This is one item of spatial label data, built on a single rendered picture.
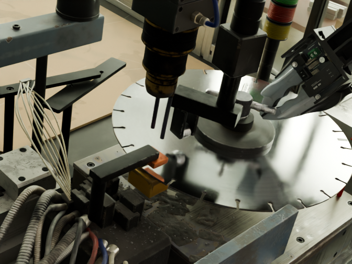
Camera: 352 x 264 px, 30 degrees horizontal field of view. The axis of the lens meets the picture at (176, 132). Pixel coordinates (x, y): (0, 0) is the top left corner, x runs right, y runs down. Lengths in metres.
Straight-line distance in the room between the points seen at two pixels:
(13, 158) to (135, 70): 0.57
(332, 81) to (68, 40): 0.35
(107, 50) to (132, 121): 0.61
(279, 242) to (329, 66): 0.21
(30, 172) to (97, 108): 0.41
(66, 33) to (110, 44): 0.61
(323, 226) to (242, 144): 0.18
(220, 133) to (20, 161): 0.26
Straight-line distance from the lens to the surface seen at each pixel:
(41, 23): 0.87
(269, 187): 0.81
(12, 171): 0.86
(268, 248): 0.70
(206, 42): 1.50
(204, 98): 0.79
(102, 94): 1.30
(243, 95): 0.87
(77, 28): 0.89
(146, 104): 0.91
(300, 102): 0.83
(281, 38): 1.14
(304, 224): 0.93
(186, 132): 0.82
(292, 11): 1.12
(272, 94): 0.86
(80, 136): 1.18
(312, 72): 0.79
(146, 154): 0.76
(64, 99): 0.95
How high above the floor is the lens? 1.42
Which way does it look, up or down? 33 degrees down
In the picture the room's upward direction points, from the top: 11 degrees clockwise
